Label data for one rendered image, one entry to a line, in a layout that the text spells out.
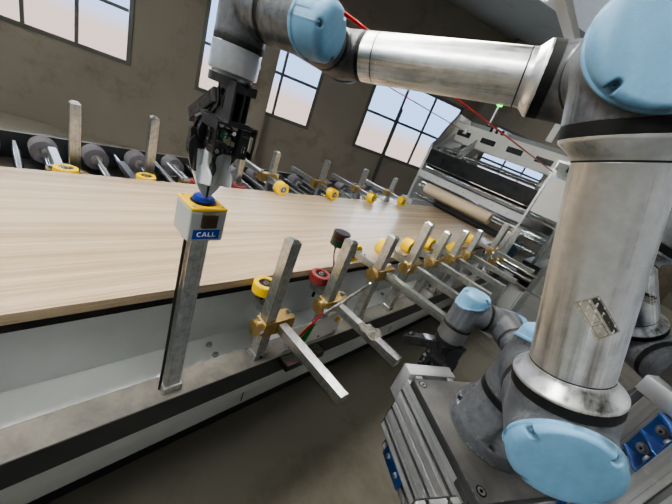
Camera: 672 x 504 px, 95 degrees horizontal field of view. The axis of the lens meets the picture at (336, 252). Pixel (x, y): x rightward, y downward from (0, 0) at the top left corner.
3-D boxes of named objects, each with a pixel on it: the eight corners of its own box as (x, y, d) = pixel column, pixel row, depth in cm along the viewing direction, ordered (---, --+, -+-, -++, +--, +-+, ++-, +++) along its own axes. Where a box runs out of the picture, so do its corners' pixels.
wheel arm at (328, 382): (344, 402, 81) (350, 392, 80) (335, 408, 79) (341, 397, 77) (259, 303, 106) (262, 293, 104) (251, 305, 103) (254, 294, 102)
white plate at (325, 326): (335, 332, 123) (344, 312, 119) (283, 351, 104) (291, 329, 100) (334, 331, 123) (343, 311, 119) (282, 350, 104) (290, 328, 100)
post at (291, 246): (259, 368, 101) (303, 241, 82) (250, 371, 99) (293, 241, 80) (254, 360, 103) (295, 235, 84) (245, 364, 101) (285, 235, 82)
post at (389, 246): (355, 330, 138) (400, 236, 119) (350, 332, 135) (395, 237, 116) (350, 325, 140) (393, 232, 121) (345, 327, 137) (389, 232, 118)
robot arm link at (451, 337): (439, 320, 82) (451, 313, 88) (431, 333, 84) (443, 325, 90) (463, 339, 78) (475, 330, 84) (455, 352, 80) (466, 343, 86)
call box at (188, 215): (220, 243, 63) (228, 209, 60) (185, 245, 58) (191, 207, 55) (206, 227, 67) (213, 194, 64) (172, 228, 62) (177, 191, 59)
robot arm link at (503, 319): (524, 359, 77) (485, 345, 76) (505, 331, 87) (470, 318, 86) (544, 336, 74) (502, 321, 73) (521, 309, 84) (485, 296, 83)
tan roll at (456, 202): (539, 249, 292) (547, 238, 287) (537, 250, 283) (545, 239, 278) (418, 189, 371) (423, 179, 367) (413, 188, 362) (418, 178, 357)
